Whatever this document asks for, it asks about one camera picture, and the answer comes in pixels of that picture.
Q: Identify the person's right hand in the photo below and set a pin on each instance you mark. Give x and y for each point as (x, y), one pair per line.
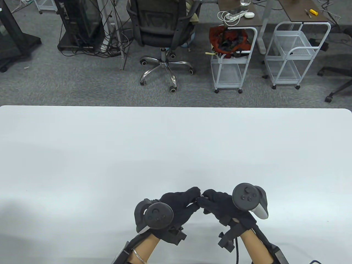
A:
(220, 205)

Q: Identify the person's left hand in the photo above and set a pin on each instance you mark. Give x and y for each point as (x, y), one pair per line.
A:
(183, 202)

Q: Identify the person's right forearm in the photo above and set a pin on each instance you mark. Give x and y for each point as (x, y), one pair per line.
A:
(254, 247)

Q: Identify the person's left forearm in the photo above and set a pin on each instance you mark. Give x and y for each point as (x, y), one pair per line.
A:
(144, 247)

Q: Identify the black tracking controller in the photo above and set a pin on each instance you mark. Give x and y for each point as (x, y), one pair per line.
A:
(159, 216)
(244, 196)

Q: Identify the orange bag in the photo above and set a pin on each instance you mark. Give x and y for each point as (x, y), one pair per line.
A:
(228, 38)

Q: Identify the black chair base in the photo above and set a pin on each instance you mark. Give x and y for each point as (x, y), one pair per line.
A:
(335, 70)

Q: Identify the black office chair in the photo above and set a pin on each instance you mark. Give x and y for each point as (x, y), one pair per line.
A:
(156, 24)

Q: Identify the black power adapter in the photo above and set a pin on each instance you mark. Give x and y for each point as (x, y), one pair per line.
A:
(319, 44)

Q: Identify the white computer mouse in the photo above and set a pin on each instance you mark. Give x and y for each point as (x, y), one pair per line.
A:
(249, 15)

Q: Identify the brown desk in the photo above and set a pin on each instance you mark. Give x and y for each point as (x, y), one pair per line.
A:
(299, 11)
(258, 8)

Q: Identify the clear water bottle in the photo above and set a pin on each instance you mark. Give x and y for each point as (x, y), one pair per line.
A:
(245, 2)

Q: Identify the black computer tower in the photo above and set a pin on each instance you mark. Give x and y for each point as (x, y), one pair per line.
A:
(79, 22)

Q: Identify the small dark screwdriver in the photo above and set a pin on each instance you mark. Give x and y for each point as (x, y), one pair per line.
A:
(308, 13)

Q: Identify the yellow screwdriver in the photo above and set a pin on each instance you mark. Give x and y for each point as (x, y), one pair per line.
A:
(314, 12)

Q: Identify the black monitor stand base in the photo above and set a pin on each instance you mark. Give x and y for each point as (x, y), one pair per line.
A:
(11, 33)

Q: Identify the black wrist bracket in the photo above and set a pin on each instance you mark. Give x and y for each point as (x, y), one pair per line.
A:
(176, 236)
(228, 242)

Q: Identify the black wrist camera unit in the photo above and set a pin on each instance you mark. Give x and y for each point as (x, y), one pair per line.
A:
(277, 255)
(121, 254)

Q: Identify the aluminium frame post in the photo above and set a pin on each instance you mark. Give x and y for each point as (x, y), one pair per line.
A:
(123, 62)

